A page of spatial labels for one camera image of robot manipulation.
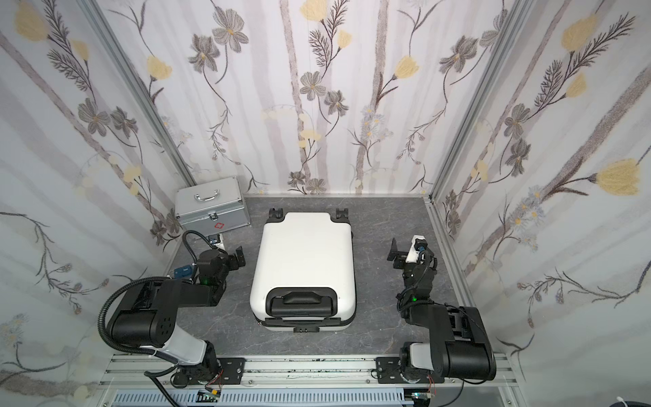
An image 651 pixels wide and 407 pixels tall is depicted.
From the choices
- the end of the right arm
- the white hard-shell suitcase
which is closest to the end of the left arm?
the white hard-shell suitcase

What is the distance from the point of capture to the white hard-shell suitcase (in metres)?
0.69

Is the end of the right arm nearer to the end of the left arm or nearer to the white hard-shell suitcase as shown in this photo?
the white hard-shell suitcase
